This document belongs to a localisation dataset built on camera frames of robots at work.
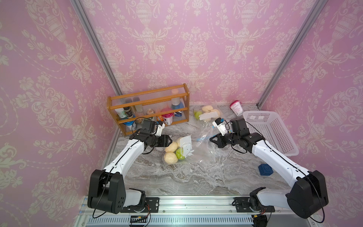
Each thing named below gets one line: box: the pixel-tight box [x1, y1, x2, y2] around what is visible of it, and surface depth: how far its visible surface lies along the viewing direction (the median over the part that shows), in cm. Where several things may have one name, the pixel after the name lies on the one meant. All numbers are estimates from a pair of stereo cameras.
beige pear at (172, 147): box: [164, 140, 179, 153], surface depth 91 cm
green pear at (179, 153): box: [175, 147, 185, 160], surface depth 85 cm
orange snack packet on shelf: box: [155, 114, 165, 122], surface depth 108 cm
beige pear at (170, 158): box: [164, 151, 179, 165], surface depth 87 cm
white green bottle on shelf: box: [114, 107, 128, 119], surface depth 91 cm
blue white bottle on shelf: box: [171, 97, 185, 117], surface depth 105 cm
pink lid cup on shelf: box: [161, 112, 175, 126], surface depth 102 cm
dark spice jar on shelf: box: [123, 106, 134, 119], surface depth 91 cm
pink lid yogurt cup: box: [229, 99, 244, 117], surface depth 115 cm
